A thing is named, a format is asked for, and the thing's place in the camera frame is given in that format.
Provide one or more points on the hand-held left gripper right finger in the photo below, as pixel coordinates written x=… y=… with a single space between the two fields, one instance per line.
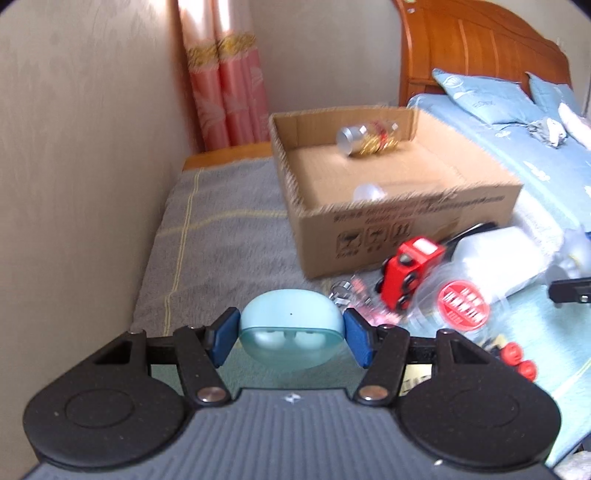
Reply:
x=358 y=337

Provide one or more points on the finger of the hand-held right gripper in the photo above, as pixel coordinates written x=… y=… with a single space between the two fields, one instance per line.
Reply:
x=570 y=290

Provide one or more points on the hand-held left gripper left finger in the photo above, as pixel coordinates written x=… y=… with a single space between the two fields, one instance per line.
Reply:
x=224 y=334

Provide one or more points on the grey toy figure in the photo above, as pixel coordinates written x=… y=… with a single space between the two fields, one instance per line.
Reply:
x=575 y=251

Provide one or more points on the light blue earbuds case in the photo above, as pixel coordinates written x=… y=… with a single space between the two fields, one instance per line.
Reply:
x=291 y=318

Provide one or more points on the white translucent plastic container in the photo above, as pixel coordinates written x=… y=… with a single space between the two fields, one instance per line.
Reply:
x=503 y=258

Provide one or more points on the red toy truck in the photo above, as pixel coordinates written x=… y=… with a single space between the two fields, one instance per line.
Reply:
x=408 y=270

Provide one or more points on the clear container with red label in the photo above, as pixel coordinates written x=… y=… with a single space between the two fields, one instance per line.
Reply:
x=464 y=304

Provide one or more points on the brown cardboard box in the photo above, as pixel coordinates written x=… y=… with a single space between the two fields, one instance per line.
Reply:
x=397 y=221

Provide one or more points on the silver metal clips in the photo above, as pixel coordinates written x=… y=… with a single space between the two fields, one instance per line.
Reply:
x=340 y=291

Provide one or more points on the dark toy car red wheels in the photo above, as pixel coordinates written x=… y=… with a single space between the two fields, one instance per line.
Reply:
x=512 y=355

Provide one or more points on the light blue bedsheet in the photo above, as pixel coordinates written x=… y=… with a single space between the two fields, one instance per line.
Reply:
x=531 y=170

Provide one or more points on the translucent white ball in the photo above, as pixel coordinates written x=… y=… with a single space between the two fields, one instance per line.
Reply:
x=368 y=192

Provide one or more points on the crumpled grey cloth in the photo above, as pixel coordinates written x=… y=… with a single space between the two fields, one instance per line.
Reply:
x=549 y=131

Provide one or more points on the white cloth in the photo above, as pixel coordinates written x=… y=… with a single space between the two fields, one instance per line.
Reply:
x=577 y=122

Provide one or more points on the small blue pillow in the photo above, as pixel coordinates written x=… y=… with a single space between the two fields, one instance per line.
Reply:
x=547 y=94

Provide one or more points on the clear bottle with gold contents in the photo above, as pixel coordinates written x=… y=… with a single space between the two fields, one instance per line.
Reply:
x=367 y=138

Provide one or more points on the large blue pillow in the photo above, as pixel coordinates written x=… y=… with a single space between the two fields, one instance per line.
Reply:
x=485 y=97

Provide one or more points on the pink curtain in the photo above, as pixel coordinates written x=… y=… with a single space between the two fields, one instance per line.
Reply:
x=221 y=92

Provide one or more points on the wooden bed headboard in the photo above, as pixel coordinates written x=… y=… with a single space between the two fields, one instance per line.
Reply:
x=471 y=41

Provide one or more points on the wooden bed rail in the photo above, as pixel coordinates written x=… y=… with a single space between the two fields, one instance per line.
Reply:
x=221 y=154

